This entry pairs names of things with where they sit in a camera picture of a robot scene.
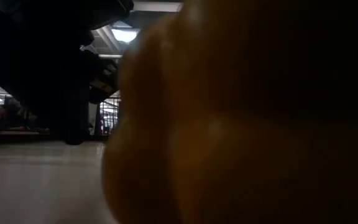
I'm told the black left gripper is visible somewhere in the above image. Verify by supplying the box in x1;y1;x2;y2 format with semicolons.
87;49;120;105

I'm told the yellow bell pepper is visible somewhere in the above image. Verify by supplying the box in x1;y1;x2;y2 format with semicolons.
101;0;358;224

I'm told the bright square ceiling light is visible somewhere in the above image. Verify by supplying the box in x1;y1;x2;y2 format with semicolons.
110;27;140;44

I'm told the white ceiling panel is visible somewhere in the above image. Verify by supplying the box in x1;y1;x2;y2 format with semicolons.
132;1;185;13

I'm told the narrow black wire basket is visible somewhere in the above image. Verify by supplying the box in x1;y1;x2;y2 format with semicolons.
99;93;121;135

